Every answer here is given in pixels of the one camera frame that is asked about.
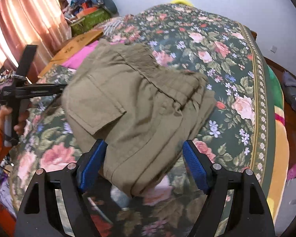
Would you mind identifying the pink folded pants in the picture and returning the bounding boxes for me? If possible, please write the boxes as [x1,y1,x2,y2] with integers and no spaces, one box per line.
[61,41,99,70]

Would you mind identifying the person's left hand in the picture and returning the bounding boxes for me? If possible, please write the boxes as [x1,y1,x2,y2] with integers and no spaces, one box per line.
[0,105,29,136]

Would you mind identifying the grey backpack on floor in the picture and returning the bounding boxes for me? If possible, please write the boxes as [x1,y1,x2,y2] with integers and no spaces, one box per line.
[281,71,296,112]

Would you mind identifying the olive khaki pants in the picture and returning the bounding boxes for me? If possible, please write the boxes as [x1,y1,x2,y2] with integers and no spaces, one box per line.
[62,40,216,196]

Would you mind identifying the wooden folding lap table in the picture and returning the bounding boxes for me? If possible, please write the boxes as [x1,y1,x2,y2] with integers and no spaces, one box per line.
[38,29,103,78]

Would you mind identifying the orange pink curtain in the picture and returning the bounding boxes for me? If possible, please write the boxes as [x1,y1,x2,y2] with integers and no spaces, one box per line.
[0,0,71,82]

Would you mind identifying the striped patchwork sheet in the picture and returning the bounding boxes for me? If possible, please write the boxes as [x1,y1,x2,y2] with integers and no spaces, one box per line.
[95,14,134,36]

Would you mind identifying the blue clothes pile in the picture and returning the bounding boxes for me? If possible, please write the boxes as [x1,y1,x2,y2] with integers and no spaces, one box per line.
[62,0,118,19]

